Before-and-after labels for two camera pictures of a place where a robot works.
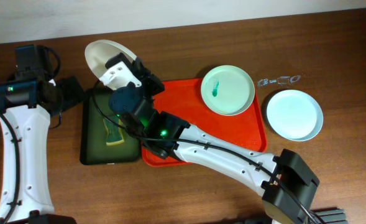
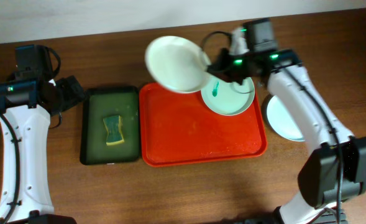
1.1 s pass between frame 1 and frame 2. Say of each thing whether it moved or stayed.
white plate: moved
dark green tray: stayed
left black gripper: stayed
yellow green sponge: stayed
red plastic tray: stayed
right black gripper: moved
